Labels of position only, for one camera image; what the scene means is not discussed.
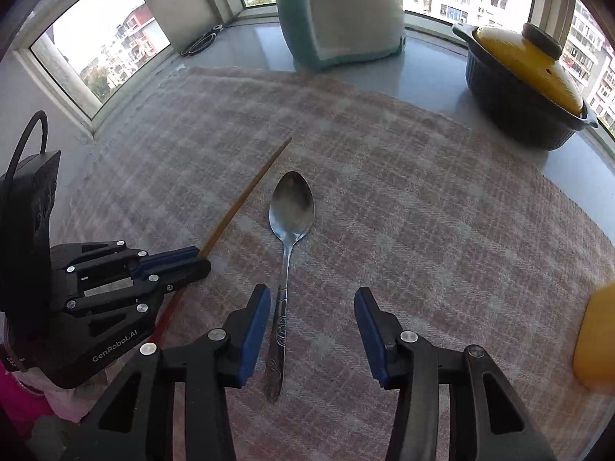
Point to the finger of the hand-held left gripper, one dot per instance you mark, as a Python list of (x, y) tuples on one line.
[(185, 272), (168, 257)]

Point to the yellow clay pot lid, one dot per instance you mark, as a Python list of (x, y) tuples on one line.
[(523, 53)]

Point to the pink checked cloth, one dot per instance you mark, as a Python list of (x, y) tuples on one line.
[(432, 225)]

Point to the white window frame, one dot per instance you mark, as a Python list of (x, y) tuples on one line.
[(57, 77)]

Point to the yellow plastic container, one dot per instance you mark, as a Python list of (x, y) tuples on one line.
[(598, 341)]

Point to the black clay pot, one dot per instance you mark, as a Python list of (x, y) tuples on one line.
[(509, 105)]

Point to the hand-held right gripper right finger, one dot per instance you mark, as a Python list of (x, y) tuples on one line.
[(369, 336)]

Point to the white cutting board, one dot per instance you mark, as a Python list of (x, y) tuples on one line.
[(187, 14)]

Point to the person's left forearm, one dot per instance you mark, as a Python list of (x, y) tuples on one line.
[(24, 398)]

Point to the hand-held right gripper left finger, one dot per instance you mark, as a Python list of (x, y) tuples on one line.
[(254, 331)]

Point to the wooden chopstick with red end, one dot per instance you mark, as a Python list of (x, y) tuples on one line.
[(250, 190)]

